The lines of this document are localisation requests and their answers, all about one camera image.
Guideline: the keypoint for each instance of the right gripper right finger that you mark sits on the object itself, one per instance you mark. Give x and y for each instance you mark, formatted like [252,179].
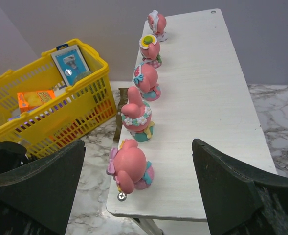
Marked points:
[239,199]

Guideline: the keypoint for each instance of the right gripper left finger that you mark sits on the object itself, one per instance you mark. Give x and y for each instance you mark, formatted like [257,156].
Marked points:
[36,198]

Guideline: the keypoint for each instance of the pink bear toy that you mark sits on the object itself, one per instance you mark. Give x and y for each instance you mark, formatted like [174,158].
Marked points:
[129,167]

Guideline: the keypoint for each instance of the pink mushroom toy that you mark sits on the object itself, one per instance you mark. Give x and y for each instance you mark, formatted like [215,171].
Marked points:
[136,116]

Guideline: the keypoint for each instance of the pink toy blue bow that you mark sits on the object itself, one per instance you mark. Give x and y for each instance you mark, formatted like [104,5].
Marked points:
[145,78]

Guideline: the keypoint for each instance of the pink toy yellow top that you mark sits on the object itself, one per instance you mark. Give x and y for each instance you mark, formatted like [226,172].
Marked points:
[150,50]

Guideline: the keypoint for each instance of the pink white bunny toy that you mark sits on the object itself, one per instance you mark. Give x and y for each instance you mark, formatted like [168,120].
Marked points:
[157,23]

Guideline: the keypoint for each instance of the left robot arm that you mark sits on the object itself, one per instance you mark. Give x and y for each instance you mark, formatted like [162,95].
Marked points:
[12,155]

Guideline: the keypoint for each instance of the white metal shelf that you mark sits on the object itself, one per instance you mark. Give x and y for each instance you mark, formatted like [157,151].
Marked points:
[204,95]

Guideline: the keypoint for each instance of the yellow plastic basket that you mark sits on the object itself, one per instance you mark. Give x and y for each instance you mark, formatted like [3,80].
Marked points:
[39,110]

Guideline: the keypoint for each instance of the orange snack box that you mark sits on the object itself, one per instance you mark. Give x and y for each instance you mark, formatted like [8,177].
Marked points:
[31,100]

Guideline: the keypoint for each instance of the green round melon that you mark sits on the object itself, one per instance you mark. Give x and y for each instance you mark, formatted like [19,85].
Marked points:
[81,76]

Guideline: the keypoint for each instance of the brown snack bag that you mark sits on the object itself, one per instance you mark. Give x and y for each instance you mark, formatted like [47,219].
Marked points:
[123,100]

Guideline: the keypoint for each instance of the blue razor package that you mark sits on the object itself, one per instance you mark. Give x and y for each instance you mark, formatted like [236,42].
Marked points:
[69,62]

